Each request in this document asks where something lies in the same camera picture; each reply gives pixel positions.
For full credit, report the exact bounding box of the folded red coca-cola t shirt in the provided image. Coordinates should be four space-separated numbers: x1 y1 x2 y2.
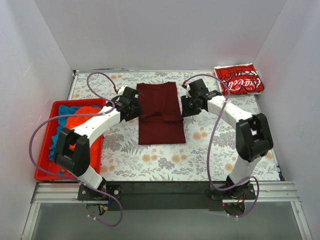
214 63 265 95

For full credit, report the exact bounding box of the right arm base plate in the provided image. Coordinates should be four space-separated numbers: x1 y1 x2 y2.
205 183 257 218

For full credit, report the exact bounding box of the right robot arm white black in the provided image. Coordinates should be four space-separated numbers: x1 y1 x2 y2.
180 74 274 199

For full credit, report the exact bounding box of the red plastic bin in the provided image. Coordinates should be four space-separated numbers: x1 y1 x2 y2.
34 98 106 181

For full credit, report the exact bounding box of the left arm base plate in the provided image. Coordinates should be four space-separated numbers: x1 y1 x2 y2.
77 184 122 201

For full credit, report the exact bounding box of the blue t shirt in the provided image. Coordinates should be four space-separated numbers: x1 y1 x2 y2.
48 104 101 162

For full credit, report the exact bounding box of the orange t shirt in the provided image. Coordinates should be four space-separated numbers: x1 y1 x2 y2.
61 105 104 173

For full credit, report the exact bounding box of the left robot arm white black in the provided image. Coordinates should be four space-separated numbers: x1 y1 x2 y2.
53 86 144 200

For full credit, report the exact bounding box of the purple cable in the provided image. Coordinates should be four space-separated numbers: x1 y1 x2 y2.
29 72 124 228
182 73 258 218

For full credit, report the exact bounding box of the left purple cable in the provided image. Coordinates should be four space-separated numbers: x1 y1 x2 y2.
29 72 124 228

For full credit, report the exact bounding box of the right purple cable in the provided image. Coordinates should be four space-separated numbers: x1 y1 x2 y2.
182 73 258 218

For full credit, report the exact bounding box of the dark red t shirt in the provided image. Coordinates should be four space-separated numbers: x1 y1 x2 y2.
136 82 186 145

